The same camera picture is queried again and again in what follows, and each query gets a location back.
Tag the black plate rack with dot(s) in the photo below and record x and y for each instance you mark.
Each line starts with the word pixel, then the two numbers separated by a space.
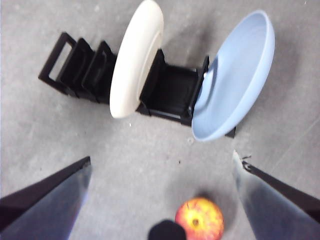
pixel 175 90

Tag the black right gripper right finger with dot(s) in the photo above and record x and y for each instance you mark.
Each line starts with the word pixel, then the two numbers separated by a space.
pixel 275 210

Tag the blue plate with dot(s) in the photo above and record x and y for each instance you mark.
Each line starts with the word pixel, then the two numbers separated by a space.
pixel 235 80

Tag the red apple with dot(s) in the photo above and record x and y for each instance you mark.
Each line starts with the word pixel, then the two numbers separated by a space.
pixel 200 217

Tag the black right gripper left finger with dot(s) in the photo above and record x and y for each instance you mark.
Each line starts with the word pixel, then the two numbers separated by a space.
pixel 47 205

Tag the white plate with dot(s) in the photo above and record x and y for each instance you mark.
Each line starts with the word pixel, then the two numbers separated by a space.
pixel 132 62

